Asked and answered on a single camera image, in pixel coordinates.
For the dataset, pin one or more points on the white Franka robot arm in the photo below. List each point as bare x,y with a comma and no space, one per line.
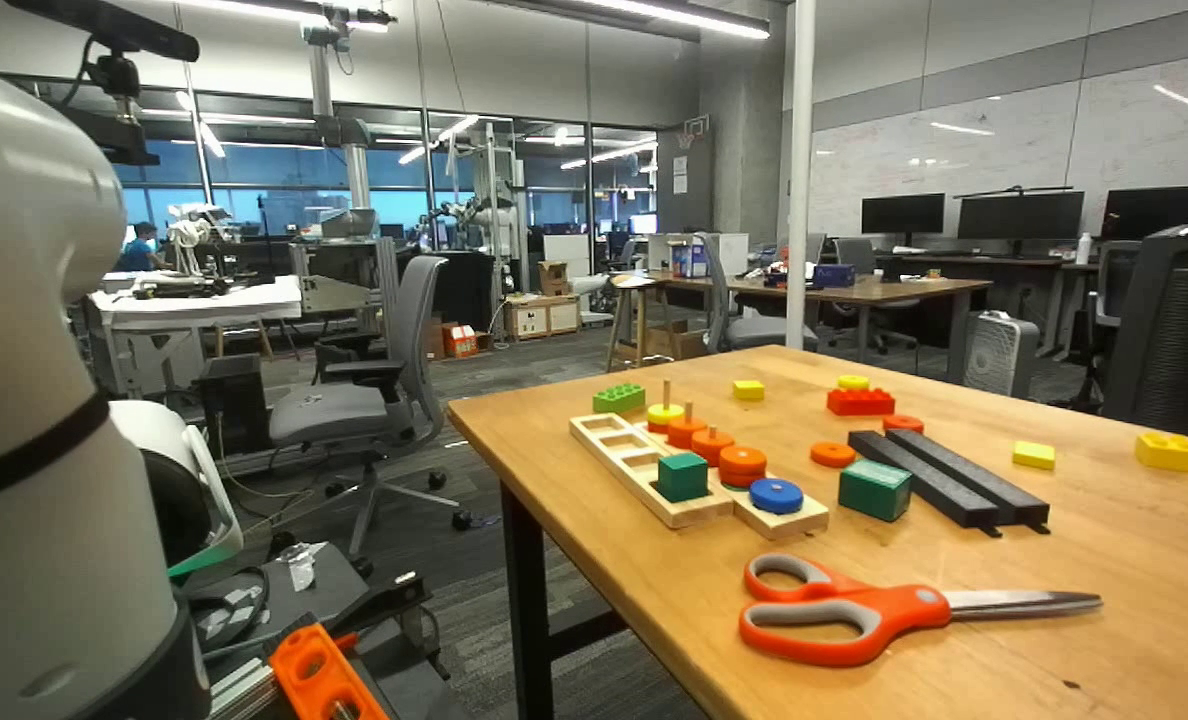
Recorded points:
35,442

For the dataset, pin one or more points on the green lego brick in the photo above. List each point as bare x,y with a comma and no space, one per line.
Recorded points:
618,397

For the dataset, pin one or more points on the wooden stool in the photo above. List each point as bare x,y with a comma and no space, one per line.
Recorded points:
639,321

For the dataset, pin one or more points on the cardboard box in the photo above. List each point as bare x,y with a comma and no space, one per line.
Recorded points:
540,312

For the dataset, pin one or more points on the wooden peg puzzle board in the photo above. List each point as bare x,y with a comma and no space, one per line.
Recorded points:
618,445

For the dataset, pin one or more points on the green cube on peg board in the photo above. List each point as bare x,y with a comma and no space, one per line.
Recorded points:
680,477

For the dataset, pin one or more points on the small yellow block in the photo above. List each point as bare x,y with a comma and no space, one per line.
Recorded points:
750,388

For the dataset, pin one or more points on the orange flat disc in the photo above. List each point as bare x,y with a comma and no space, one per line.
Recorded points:
832,454

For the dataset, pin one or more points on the grey office chair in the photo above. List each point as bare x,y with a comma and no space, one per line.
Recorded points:
338,407

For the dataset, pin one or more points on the yellow block atop red brick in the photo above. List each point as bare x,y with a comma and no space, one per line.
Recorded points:
852,382

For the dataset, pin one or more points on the red lego brick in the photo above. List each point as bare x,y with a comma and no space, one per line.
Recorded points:
861,402

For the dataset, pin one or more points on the white pillar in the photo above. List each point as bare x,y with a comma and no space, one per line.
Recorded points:
799,172

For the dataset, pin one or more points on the wooden background desk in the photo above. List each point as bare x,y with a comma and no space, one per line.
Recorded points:
885,289

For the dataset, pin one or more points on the large green cube block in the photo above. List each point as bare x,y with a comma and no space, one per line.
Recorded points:
873,490

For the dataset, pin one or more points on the small orange disc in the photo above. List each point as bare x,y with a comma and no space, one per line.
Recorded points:
900,426

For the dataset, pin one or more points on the small black monitor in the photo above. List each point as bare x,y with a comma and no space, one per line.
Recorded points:
900,214

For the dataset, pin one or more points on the black long bar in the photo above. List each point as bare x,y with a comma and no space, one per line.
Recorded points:
919,483
979,483

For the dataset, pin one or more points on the white desk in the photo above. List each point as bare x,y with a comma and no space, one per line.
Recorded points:
215,301

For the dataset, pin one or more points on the silver computer tower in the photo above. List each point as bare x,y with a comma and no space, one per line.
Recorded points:
999,355

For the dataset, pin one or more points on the orange plastic tool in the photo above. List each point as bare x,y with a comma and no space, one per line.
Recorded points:
315,674

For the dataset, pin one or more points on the yellow square block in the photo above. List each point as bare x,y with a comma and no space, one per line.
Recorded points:
1034,456

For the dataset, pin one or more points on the wide black monitor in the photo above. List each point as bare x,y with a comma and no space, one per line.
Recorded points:
1021,216

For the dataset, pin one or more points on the black office chair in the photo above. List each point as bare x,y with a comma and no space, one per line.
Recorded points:
1175,327

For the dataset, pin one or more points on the large black monitor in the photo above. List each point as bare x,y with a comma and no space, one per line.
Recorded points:
1164,210

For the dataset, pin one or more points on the long yellow lego brick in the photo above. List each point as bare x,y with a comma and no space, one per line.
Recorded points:
1183,454

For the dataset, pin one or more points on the black table leg frame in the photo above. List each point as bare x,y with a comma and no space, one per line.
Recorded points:
528,614

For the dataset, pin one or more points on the black camera on mount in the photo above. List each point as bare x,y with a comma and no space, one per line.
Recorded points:
109,25

